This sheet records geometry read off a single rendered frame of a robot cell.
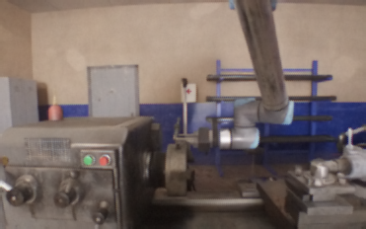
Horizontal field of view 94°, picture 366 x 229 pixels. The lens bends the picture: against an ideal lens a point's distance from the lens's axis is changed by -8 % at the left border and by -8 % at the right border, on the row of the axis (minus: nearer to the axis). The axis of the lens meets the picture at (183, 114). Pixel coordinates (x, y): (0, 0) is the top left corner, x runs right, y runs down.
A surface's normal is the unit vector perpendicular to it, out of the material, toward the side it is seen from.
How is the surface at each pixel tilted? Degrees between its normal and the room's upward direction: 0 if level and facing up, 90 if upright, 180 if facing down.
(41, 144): 90
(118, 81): 90
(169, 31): 90
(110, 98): 90
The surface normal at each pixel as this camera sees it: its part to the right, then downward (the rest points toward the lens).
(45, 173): -0.04, 0.09
